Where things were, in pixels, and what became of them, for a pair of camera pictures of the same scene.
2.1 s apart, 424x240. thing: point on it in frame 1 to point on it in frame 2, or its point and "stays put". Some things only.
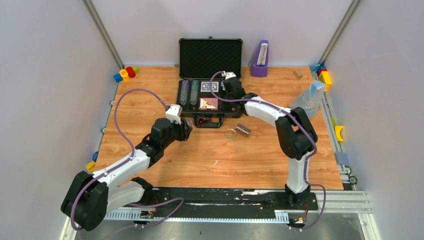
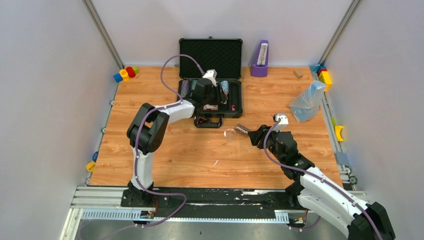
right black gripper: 225,92 to 257,137
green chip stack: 194,89 stays put
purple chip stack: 185,85 stays put
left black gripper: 185,128 to 215,94
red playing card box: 208,103 stays put
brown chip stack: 243,129 stays put
